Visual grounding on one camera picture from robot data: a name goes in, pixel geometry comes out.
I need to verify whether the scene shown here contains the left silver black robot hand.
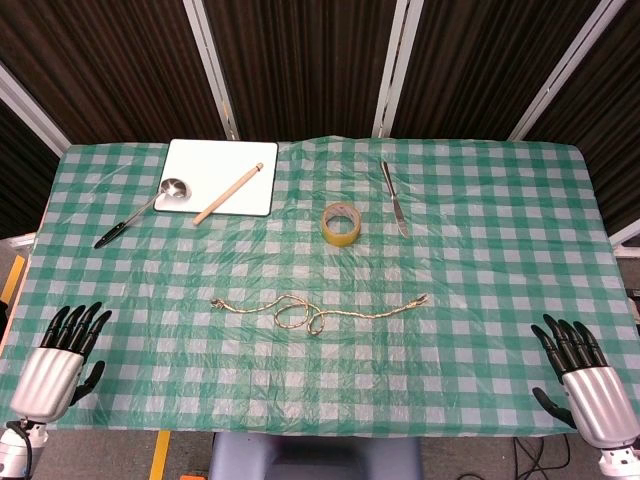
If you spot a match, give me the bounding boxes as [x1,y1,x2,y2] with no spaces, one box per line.
[9,301,113,421]

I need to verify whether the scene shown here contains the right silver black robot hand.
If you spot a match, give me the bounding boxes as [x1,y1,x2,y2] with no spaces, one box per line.
[530,313,640,448]

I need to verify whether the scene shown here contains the silver table knife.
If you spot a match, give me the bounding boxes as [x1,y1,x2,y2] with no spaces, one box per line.
[380,160,410,239]

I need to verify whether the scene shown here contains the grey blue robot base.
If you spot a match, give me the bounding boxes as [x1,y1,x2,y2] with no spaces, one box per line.
[207,432,422,480]

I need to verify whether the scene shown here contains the steel ladle black handle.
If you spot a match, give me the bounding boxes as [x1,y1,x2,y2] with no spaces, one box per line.
[93,177,193,250]

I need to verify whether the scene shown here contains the beige twisted rope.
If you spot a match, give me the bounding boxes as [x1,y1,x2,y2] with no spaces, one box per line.
[210,292,430,337]

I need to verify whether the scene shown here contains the black floor cables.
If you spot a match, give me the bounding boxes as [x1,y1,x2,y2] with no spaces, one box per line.
[510,433,601,480]

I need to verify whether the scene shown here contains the wooden rolling pin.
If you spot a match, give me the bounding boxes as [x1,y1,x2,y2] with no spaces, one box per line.
[193,160,265,226]

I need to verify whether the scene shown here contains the white cutting board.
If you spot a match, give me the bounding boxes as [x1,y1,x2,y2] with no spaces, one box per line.
[152,138,280,218]

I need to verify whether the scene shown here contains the green checkered tablecloth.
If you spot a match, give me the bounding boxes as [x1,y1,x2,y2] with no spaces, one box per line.
[0,135,640,440]

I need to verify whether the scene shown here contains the yellow tape roll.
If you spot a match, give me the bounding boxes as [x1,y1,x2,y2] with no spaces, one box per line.
[320,201,363,248]

